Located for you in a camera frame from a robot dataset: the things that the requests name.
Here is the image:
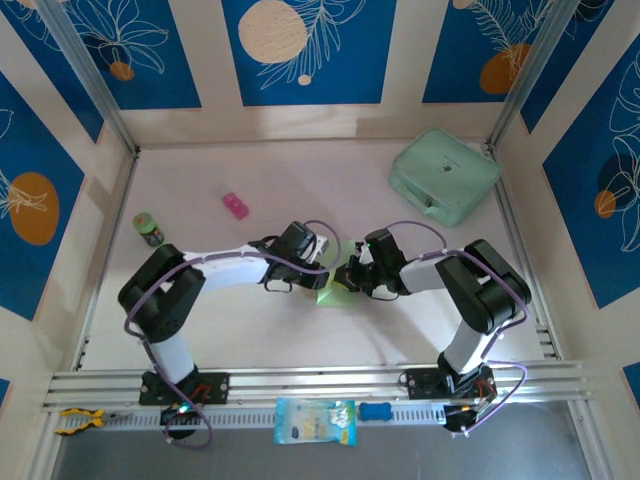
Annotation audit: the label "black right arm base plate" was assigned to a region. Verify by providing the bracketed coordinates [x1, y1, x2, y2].
[399, 367, 497, 401]

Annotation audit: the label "small green-lid bottle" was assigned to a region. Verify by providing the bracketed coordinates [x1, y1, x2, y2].
[132, 212, 166, 249]

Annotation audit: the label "black controller board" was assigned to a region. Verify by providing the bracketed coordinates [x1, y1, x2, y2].
[158, 403, 200, 442]
[442, 403, 489, 439]

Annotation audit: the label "blue bone-shaped block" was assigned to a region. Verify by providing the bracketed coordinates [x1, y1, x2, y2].
[359, 401, 392, 423]

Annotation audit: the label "mint green zip pouch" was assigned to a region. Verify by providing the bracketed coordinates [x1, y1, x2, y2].
[388, 127, 502, 229]

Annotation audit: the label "light blue wet wipes pack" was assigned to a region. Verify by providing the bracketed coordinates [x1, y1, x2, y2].
[273, 397, 360, 447]

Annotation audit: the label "aluminium frame post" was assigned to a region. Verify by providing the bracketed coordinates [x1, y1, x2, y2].
[487, 0, 584, 151]
[35, 0, 141, 157]

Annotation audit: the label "yellow-handled pliers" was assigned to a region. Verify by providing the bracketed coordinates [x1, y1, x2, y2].
[54, 407, 134, 435]

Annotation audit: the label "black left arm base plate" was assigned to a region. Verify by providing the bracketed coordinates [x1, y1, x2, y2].
[138, 370, 231, 407]

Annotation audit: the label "white slotted cable duct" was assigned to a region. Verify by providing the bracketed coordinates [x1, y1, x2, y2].
[42, 399, 451, 435]

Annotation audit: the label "aluminium side rail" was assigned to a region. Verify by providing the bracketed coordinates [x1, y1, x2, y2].
[479, 142, 560, 362]
[73, 152, 140, 372]

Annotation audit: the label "small pink plastic case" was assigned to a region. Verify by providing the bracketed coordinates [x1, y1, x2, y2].
[209, 183, 251, 219]

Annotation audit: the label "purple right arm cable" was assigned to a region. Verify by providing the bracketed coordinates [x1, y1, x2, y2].
[384, 220, 531, 436]

